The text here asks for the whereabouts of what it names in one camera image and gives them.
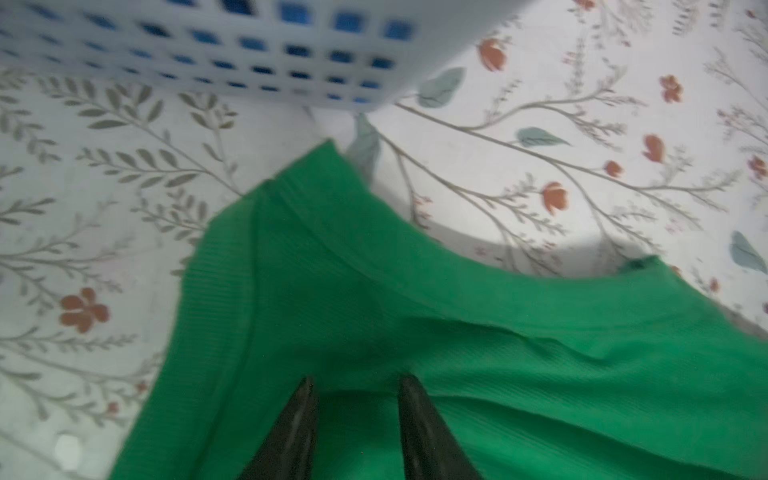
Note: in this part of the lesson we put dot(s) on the white plastic laundry basket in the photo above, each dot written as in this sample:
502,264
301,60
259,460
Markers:
240,42

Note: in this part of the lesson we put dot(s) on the green tank top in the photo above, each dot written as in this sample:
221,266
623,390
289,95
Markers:
631,376

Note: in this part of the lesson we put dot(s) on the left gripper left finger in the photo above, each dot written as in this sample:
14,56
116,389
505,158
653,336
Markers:
287,451

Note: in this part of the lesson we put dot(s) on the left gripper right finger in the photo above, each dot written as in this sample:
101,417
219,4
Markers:
430,450

